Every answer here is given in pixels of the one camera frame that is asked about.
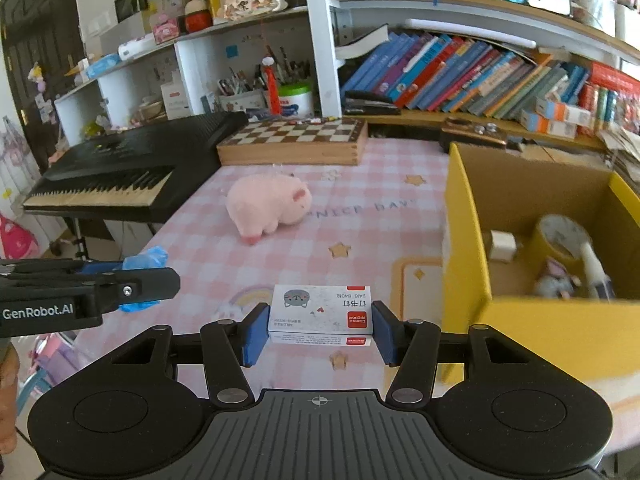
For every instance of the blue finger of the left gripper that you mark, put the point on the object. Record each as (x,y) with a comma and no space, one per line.
(153,258)

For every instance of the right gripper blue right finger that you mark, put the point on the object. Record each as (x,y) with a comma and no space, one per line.
(411,348)

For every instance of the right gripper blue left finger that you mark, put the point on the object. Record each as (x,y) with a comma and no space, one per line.
(227,348)

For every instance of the white staples box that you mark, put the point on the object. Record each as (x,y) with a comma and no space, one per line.
(318,315)

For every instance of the pink plush pig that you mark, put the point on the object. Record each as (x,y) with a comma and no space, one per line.
(258,204)

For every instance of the black electronic keyboard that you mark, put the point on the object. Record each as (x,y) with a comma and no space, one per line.
(140,175)

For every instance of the white charger cube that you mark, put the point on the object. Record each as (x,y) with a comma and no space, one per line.
(502,246)

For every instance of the yellow cardboard box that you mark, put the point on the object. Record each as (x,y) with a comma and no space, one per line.
(489,189)

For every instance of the tape roll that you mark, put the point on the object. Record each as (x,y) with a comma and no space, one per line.
(560,238)

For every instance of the wooden chess board box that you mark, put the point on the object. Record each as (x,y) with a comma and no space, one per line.
(315,141)

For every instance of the green lid pen container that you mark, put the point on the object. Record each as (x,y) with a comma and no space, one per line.
(296,100)

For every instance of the white spray bottle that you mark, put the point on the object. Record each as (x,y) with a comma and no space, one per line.
(599,283)

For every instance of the brown retro radio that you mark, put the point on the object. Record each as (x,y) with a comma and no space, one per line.
(467,132)

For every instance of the row of lower shelf books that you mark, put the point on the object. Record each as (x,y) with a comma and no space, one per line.
(440,73)

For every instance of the white bookshelf unit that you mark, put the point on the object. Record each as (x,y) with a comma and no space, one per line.
(316,28)

